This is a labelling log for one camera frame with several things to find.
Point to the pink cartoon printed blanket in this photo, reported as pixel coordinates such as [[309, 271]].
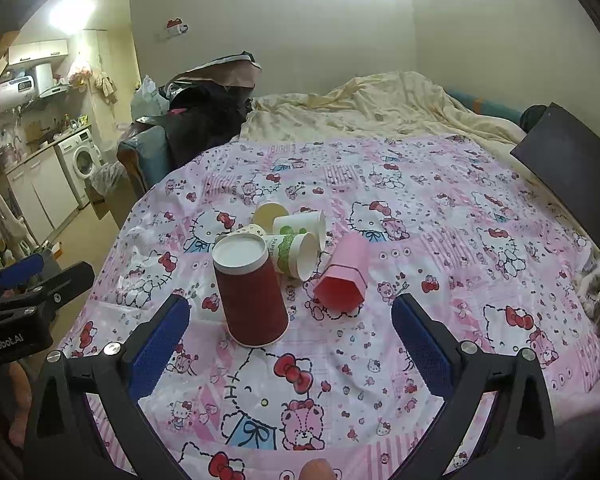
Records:
[[430, 240]]

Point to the white green paper cup rear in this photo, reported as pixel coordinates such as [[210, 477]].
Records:
[[300, 225]]

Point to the beige and dark bag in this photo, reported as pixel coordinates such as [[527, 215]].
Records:
[[220, 70]]

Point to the pale yellow duvet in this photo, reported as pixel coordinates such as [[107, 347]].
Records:
[[380, 105]]

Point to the person's left hand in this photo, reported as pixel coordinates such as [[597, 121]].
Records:
[[19, 405]]

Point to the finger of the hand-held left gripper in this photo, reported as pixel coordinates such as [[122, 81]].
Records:
[[20, 270], [65, 282]]

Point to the pink hexagonal cup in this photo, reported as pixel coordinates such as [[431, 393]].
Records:
[[344, 275]]

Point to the white kitchen base cabinet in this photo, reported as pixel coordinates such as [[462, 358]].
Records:
[[35, 190]]

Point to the pale yellow cup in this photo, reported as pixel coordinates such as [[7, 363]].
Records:
[[269, 215]]

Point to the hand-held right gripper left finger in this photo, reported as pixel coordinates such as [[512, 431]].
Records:
[[160, 346]]

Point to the dotted white paper cup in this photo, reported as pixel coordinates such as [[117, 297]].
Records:
[[247, 231]]

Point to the white wall cabinet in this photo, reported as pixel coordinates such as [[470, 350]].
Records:
[[37, 51]]

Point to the teal pillow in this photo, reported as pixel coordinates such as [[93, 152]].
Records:
[[485, 105]]

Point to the range hood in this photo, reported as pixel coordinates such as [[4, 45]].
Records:
[[55, 91]]

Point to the hanging beige cloth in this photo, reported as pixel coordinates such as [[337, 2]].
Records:
[[106, 87]]

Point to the cardboard box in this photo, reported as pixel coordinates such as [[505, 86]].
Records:
[[112, 202]]

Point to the white plastic bag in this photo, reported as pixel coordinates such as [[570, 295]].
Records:
[[147, 97]]

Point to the red and white wall hook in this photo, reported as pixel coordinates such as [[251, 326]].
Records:
[[176, 27]]

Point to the white water heater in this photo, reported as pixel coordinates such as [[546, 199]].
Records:
[[25, 85]]

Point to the white cup with green print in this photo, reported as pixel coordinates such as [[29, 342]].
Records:
[[295, 257]]

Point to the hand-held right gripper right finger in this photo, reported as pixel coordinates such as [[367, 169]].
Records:
[[423, 346]]

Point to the dark flat board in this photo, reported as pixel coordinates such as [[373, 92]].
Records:
[[570, 160]]

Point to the red paper cup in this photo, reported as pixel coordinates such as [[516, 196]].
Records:
[[252, 300]]

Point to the white washing machine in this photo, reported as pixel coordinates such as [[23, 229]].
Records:
[[80, 162]]

